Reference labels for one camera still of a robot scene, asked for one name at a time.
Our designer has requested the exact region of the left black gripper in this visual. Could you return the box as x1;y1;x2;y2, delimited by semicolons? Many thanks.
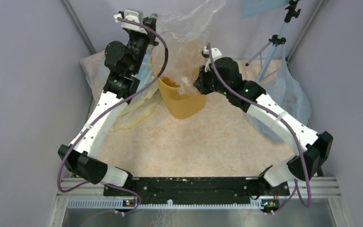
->
126;13;158;75

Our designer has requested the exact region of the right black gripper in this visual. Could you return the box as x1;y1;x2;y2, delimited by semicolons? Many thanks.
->
193;64;229;96

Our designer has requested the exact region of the yellow plastic trash bin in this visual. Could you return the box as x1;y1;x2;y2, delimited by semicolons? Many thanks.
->
157;63;207;119

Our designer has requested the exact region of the clear plastic trash bag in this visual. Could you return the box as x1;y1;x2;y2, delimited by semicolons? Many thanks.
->
156;0;226;95

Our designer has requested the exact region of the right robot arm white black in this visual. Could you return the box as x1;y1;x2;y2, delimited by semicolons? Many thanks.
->
194;54;333;195

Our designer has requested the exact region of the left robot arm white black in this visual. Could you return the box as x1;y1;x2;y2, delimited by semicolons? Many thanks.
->
57;11;167;195

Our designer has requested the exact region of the large stuffed bag left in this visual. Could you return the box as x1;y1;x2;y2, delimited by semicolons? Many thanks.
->
80;50;160;104

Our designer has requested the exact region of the yellow plastic bag on floor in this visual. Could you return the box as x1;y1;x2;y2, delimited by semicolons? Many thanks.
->
111;87;162;131

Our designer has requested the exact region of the blue stuffed bag right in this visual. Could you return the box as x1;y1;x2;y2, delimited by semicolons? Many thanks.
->
244;61;312;145

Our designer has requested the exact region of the light blue tripod stand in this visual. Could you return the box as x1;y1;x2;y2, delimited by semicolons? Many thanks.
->
243;0;301;82

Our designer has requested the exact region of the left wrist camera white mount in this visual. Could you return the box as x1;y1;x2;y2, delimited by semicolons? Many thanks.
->
113;9;147;35

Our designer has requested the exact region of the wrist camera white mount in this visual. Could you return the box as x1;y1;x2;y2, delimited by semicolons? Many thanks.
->
201;46;223;72
113;9;147;35

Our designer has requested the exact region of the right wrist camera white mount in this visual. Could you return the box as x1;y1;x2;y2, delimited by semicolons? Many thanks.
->
201;46;223;72

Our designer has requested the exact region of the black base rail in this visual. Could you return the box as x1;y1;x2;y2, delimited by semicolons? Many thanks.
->
103;177;290;206

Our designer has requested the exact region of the white cable duct strip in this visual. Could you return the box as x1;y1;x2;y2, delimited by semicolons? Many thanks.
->
67;199;263;210

